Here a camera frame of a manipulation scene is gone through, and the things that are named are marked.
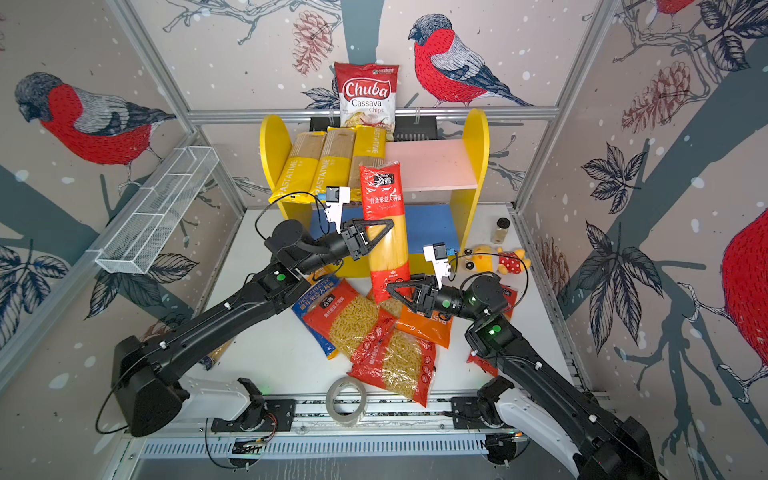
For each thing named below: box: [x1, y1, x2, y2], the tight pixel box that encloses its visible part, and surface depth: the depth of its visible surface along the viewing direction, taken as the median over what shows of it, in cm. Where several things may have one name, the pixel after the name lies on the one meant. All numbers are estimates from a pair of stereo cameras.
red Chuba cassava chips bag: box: [334, 62, 400, 142], surface depth 85 cm
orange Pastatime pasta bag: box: [395, 305, 454, 349], surface depth 88 cm
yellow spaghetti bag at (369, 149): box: [348, 124, 387, 202], surface depth 78 cm
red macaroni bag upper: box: [291, 277, 381, 360], surface depth 85 cm
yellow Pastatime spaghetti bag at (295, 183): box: [269, 131, 327, 204], surface depth 74 cm
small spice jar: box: [491, 217, 511, 245], surface depth 106 cm
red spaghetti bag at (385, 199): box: [360, 161, 411, 305], surface depth 59 cm
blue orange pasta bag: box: [291, 276, 343, 360], surface depth 85 cm
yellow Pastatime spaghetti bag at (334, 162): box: [308, 126, 357, 204], surface depth 76 cm
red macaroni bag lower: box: [348, 298, 436, 407], surface depth 81 cm
